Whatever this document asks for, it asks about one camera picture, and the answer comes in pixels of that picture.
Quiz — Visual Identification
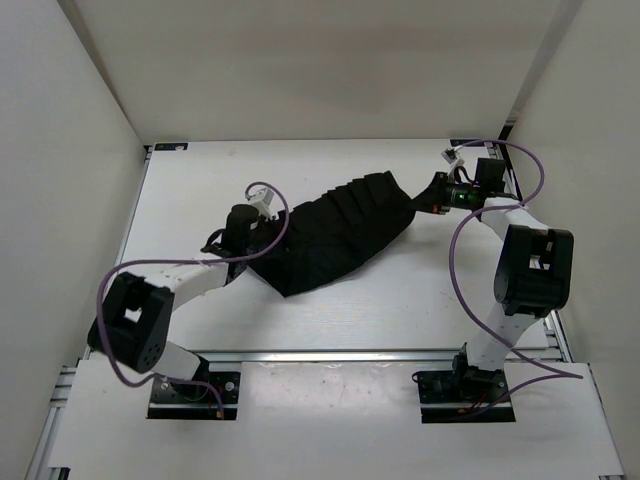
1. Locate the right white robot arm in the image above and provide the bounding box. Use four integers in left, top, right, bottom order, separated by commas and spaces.
413, 172, 574, 404

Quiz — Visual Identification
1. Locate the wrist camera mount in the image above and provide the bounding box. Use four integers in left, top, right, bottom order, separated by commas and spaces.
441, 147, 506, 193
245, 184, 275, 220

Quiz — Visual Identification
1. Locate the blue white label sticker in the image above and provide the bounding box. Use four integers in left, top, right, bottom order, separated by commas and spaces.
154, 142, 189, 151

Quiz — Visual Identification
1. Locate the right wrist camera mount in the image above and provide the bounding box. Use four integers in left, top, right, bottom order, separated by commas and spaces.
441, 147, 506, 193

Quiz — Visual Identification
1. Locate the black skirt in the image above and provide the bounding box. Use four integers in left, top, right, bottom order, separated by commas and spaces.
249, 171, 417, 297

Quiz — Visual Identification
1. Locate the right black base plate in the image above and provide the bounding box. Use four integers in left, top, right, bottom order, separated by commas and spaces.
412, 370, 516, 424

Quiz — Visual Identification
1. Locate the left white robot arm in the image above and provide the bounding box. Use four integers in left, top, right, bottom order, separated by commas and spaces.
102, 204, 262, 400

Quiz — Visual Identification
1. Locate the aluminium rail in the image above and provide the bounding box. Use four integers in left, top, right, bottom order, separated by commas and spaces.
485, 139, 572, 362
199, 350, 457, 363

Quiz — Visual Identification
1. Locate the aluminium right rail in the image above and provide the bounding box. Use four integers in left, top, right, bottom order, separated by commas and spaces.
485, 139, 572, 362

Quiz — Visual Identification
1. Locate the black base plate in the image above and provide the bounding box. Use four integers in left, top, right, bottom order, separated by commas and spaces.
412, 370, 516, 424
147, 366, 241, 421

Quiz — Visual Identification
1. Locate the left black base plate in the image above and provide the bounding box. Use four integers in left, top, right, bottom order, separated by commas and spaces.
147, 366, 241, 421

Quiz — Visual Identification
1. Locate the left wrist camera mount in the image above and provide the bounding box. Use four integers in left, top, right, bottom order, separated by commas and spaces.
245, 184, 275, 220

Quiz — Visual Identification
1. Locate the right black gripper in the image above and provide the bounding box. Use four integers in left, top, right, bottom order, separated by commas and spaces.
406, 171, 479, 215

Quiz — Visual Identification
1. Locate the aluminium front rail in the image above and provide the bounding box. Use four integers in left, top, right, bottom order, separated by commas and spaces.
199, 350, 457, 363

